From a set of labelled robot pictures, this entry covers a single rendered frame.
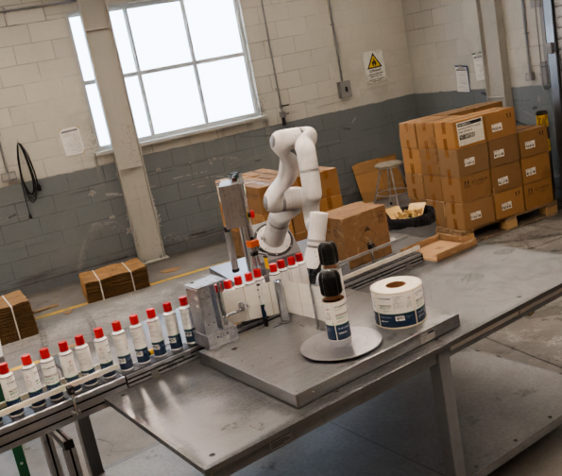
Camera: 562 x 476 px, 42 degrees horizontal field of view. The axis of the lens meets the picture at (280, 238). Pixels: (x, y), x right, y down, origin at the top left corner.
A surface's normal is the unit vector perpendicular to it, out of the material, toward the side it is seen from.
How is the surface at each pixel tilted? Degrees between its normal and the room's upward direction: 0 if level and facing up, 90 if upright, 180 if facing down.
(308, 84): 90
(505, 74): 90
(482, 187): 90
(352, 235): 90
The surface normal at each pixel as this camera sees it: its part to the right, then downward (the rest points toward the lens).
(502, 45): 0.40, 0.14
